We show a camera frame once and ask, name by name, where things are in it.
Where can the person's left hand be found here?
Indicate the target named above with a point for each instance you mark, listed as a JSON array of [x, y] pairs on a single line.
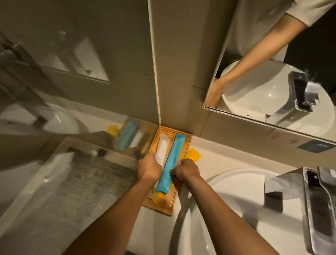
[[148, 168]]

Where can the person's right hand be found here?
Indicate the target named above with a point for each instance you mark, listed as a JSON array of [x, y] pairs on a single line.
[[187, 170]]

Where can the person's right fingers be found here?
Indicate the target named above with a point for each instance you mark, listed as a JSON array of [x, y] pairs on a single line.
[[175, 172]]

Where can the person's left fingers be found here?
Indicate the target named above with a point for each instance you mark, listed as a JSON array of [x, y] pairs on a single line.
[[157, 162]]

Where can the long blue packet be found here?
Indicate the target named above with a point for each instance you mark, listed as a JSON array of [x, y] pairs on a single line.
[[172, 157]]

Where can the white sachet packet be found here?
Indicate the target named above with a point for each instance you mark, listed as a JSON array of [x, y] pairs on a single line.
[[162, 147]]

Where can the person's left forearm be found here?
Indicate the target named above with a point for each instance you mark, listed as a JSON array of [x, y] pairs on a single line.
[[115, 220]]

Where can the person's right forearm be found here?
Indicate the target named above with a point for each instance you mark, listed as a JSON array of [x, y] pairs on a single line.
[[223, 220]]

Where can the yellow packet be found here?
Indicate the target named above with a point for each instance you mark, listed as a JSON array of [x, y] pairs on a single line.
[[158, 197], [193, 155]]

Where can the wooden amenity tray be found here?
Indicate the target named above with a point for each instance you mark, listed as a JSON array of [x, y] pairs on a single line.
[[168, 203]]

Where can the chrome bathtub overflow knob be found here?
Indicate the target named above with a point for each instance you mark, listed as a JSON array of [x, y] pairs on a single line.
[[101, 152]]

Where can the white sink basin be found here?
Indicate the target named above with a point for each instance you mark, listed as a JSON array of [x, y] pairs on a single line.
[[236, 199]]

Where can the chrome faucet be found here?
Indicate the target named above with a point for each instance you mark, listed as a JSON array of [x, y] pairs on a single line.
[[317, 210]]

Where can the wall mirror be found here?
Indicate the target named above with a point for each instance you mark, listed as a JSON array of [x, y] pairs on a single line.
[[262, 78]]

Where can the blue wall sticker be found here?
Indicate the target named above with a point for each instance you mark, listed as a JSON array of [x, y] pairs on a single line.
[[316, 146]]

